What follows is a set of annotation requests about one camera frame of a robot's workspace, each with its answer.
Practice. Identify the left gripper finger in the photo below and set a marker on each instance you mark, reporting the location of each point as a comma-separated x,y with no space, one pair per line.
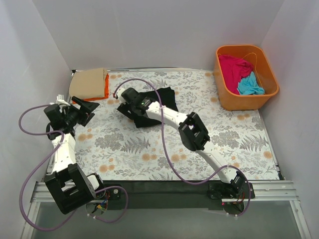
84,120
85,106

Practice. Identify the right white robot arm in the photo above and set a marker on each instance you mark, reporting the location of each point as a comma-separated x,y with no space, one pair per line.
193,133

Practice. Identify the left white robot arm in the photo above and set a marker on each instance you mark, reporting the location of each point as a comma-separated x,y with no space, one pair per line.
67,183

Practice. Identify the turquoise t-shirt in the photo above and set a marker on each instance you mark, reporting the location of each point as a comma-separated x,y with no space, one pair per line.
249,86

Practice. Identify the aluminium frame rail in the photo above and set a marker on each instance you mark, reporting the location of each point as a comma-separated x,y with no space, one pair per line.
264,190

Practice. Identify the floral patterned table mat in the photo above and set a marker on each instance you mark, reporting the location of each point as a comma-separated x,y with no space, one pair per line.
112,146

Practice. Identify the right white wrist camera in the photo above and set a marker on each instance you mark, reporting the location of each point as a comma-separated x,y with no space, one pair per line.
118,94

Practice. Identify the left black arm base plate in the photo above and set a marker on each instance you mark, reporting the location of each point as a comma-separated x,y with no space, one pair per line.
108,191

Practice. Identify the pink t-shirt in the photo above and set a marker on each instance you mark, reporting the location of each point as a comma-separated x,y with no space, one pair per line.
233,70

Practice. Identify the beige folded t-shirt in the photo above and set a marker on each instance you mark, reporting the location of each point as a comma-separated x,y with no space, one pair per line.
83,79

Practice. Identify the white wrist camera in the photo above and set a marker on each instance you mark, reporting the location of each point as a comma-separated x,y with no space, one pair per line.
118,94
60,101

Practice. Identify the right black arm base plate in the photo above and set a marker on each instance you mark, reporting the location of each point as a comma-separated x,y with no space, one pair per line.
219,190

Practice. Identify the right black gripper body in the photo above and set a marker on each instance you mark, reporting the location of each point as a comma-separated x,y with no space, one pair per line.
127,109

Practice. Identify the orange plastic basket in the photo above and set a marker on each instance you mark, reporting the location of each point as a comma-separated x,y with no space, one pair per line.
263,72

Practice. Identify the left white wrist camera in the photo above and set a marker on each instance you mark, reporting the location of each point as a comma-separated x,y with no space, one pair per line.
60,101

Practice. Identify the orange folded t-shirt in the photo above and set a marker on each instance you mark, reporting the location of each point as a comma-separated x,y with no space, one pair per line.
96,92

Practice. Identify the black t-shirt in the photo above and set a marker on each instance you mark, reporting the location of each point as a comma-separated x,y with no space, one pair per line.
167,96

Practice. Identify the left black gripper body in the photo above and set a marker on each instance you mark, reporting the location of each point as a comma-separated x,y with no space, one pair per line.
81,112

